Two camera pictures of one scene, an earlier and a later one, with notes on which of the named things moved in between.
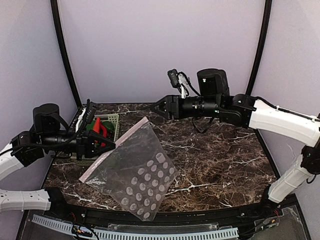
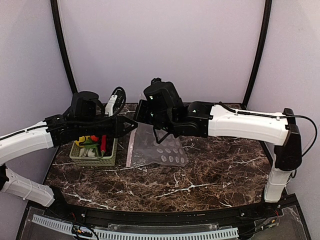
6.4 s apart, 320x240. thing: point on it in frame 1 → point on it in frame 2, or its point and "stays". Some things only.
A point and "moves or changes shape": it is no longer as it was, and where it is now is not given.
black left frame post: (63, 50) stays
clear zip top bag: (139, 171) moves or changes shape
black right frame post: (268, 8) stays
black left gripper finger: (99, 137) → (130, 121)
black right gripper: (174, 107) → (141, 113)
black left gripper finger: (102, 152) → (127, 131)
